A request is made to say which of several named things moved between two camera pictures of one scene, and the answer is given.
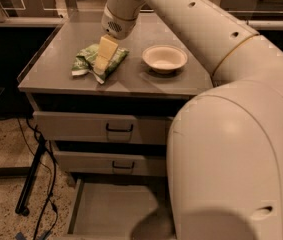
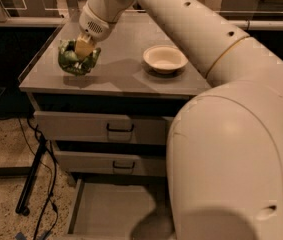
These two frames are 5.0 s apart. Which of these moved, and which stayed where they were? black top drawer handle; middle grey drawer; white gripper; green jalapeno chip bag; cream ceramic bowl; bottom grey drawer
Moved: green jalapeno chip bag; white gripper
Stayed: cream ceramic bowl; bottom grey drawer; middle grey drawer; black top drawer handle
